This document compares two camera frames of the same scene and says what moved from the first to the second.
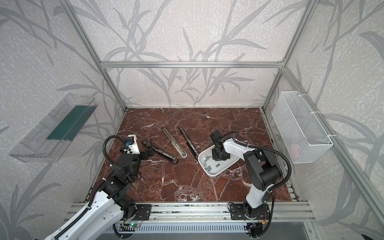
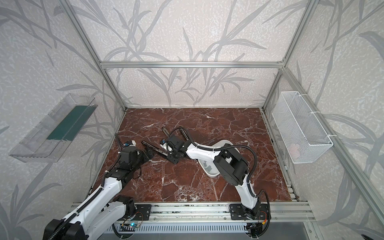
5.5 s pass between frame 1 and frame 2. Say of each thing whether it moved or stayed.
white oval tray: stayed
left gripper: stayed
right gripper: moved
